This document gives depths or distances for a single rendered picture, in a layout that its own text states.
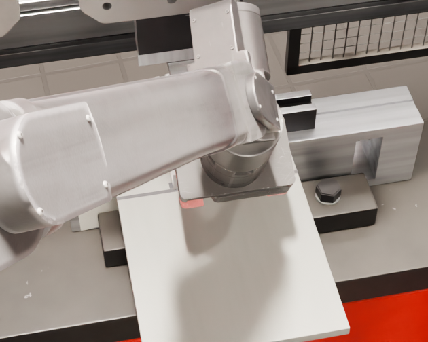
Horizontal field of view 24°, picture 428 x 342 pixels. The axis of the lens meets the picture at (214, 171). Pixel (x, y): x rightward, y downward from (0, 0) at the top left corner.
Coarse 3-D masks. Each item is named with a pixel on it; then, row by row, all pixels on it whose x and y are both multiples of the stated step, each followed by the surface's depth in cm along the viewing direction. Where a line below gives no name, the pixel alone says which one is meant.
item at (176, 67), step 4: (180, 60) 108; (184, 60) 108; (188, 60) 108; (192, 60) 108; (168, 64) 107; (172, 64) 107; (176, 64) 107; (180, 64) 107; (184, 64) 107; (168, 68) 107; (172, 68) 107; (176, 68) 107; (180, 68) 107; (184, 68) 107; (172, 72) 106; (176, 72) 106; (180, 72) 106
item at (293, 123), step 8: (280, 96) 105; (288, 96) 105; (296, 96) 105; (304, 96) 105; (280, 104) 105; (288, 104) 105; (296, 104) 105; (304, 104) 104; (312, 104) 104; (288, 112) 103; (296, 112) 103; (304, 112) 104; (312, 112) 104; (288, 120) 104; (296, 120) 104; (304, 120) 104; (312, 120) 105; (288, 128) 105; (296, 128) 105; (304, 128) 105; (312, 128) 106
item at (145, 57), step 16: (240, 0) 91; (176, 16) 91; (144, 32) 92; (160, 32) 92; (176, 32) 93; (144, 48) 93; (160, 48) 94; (176, 48) 94; (192, 48) 96; (144, 64) 96
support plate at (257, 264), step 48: (144, 192) 96; (288, 192) 96; (144, 240) 92; (192, 240) 92; (240, 240) 92; (288, 240) 92; (144, 288) 89; (192, 288) 89; (240, 288) 89; (288, 288) 89; (336, 288) 89; (144, 336) 85; (192, 336) 85; (240, 336) 85; (288, 336) 85
